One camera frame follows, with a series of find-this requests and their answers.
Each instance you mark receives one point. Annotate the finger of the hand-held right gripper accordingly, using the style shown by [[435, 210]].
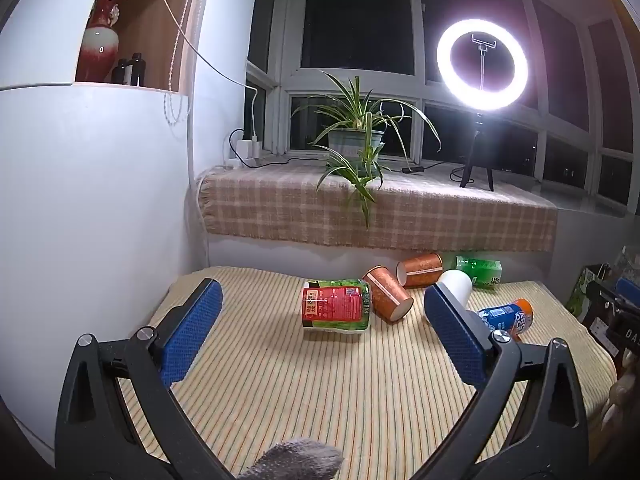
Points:
[[630, 289]]

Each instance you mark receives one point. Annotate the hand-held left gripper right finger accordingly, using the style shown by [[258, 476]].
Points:
[[457, 340]]

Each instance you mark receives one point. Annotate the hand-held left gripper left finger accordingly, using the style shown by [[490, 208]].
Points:
[[192, 330]]

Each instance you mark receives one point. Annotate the red green noodle cup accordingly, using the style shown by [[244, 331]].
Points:
[[335, 307]]

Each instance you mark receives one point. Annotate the white paper cup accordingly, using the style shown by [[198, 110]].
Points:
[[457, 285]]

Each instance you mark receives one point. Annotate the brown paper cup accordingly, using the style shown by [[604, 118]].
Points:
[[387, 295], [420, 270]]

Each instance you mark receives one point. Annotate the person's right hand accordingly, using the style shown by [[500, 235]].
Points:
[[622, 397]]

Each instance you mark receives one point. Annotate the green box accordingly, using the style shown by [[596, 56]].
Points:
[[587, 292]]

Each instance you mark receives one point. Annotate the blue orange drink bottle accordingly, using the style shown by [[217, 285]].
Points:
[[510, 317]]

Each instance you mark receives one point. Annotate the green plastic bottle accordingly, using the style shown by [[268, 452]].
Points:
[[477, 270]]

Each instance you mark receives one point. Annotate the striped table mat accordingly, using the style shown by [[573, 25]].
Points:
[[310, 385]]

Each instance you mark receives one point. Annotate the checked windowsill cloth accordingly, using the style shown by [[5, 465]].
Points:
[[280, 205]]

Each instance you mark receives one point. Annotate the white cabinet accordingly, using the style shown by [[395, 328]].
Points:
[[90, 210]]

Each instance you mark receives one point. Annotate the grey fuzzy cloth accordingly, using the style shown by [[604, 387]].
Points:
[[295, 460]]

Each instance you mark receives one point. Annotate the white power strip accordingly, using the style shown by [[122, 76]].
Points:
[[235, 162]]

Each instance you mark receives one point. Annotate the white charger plug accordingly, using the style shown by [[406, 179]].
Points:
[[249, 147]]

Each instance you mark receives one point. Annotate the potted spider plant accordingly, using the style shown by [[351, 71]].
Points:
[[355, 140]]

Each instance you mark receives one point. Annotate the dark small bottle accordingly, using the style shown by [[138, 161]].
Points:
[[136, 70], [119, 72]]

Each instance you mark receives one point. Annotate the red white vase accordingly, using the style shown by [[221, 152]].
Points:
[[99, 50]]

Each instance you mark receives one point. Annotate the white window frame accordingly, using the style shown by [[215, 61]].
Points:
[[280, 85]]

